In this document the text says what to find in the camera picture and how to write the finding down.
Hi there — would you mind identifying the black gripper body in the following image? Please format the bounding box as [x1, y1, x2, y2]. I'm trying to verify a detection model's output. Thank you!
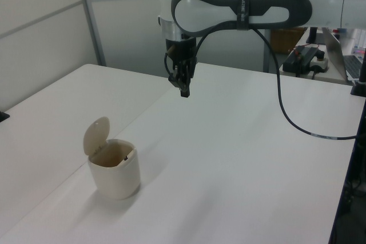
[165, 37, 198, 81]

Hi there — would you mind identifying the small beige trash can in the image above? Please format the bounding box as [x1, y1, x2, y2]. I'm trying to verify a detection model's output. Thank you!
[82, 116, 141, 201]

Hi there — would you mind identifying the brown cardboard box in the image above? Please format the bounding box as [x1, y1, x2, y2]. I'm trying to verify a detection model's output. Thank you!
[270, 26, 307, 55]

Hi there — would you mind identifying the black power supply box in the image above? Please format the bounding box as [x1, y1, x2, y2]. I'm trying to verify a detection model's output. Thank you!
[283, 45, 319, 77]

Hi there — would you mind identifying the white emergency stop button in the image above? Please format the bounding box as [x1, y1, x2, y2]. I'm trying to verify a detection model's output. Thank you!
[309, 50, 329, 74]

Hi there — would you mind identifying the silver laptop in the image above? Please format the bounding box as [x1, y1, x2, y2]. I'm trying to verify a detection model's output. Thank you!
[321, 26, 366, 82]

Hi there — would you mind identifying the black velcro strap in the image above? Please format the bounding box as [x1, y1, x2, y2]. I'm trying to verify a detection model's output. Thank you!
[236, 0, 253, 32]

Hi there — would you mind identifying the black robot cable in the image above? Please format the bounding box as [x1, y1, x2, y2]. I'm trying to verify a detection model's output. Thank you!
[163, 21, 359, 141]

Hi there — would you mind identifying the grey partition post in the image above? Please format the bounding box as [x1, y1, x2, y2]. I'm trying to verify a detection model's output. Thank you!
[74, 0, 108, 67]

